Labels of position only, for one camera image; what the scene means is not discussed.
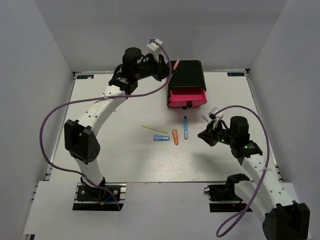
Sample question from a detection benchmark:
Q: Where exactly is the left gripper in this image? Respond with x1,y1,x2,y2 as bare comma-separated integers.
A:
135,52,176,82

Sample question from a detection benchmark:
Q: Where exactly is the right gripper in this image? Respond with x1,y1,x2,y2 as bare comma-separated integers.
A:
198,119,236,147

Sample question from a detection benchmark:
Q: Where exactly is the red pen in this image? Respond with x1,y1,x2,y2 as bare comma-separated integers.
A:
163,59,180,91

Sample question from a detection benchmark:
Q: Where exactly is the yellow highlighter pen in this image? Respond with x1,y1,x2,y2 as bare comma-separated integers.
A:
141,125,169,134

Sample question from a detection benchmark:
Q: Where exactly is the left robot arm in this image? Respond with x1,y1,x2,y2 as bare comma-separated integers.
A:
64,46,170,200

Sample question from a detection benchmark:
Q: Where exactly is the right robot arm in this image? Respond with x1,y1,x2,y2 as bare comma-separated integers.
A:
197,116,310,240

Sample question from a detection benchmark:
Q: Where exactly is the blue utility knife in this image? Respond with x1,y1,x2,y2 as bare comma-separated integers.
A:
183,116,189,140

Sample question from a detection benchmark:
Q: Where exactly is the black drawer cabinet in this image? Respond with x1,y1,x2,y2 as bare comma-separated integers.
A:
166,60,207,106

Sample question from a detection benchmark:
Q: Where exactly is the orange correction tape case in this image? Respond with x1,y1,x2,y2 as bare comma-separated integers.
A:
171,129,179,146

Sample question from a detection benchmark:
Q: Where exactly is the pink bottom drawer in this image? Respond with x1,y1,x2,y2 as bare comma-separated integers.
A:
168,103,188,110

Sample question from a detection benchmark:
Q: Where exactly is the pink middle drawer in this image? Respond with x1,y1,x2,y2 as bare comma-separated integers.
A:
168,101,187,108

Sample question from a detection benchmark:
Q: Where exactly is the blue correction tape case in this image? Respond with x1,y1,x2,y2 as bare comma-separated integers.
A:
153,135,170,142

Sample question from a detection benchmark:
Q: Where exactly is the right corner label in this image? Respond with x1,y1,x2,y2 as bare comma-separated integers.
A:
227,72,245,77

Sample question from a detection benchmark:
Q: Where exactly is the corner label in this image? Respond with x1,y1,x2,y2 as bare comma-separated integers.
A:
76,74,94,80
227,72,245,77

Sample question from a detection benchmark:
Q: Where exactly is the left corner label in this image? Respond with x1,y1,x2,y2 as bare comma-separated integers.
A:
76,74,94,80

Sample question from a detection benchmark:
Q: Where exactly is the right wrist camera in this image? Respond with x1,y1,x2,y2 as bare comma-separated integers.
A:
208,107,224,130

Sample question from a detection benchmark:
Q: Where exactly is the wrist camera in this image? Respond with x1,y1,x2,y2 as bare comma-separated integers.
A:
146,38,163,55
208,107,224,130

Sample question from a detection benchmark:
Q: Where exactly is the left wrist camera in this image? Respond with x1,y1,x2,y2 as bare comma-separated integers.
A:
146,38,163,55

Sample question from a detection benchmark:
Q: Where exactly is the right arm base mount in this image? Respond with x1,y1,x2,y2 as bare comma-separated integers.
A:
203,184,247,213

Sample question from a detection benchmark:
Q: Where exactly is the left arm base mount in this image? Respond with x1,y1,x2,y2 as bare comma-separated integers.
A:
72,182,127,212

